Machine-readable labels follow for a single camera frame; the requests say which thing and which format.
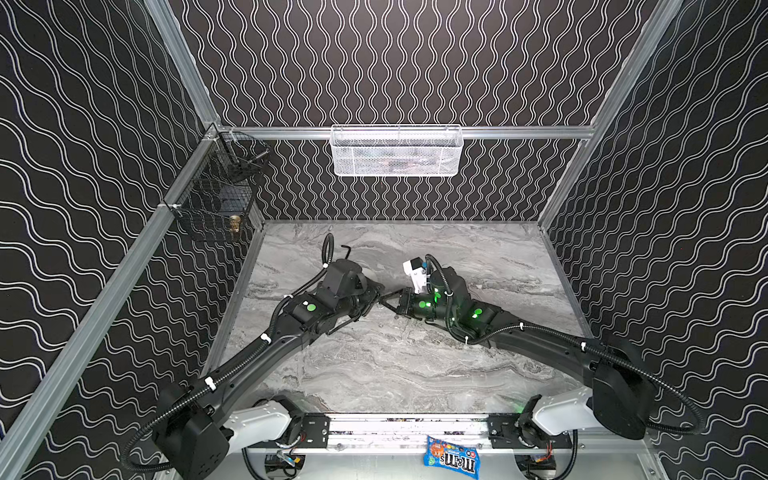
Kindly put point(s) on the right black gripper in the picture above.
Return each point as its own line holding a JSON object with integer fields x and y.
{"x": 405, "y": 301}

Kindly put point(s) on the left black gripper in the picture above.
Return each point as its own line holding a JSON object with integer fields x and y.
{"x": 369, "y": 293}

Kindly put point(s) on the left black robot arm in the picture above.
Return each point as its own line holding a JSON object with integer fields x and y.
{"x": 188, "y": 431}

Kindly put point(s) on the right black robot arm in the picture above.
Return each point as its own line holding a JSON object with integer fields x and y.
{"x": 617, "y": 390}

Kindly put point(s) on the white mesh basket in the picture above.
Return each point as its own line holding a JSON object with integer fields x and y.
{"x": 393, "y": 150}

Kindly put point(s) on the brass item in black basket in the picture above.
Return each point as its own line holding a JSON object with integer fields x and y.
{"x": 235, "y": 222}

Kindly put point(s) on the M&M's candy bag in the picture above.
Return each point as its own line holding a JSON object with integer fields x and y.
{"x": 453, "y": 457}

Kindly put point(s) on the black wire basket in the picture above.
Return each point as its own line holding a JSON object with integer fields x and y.
{"x": 225, "y": 184}

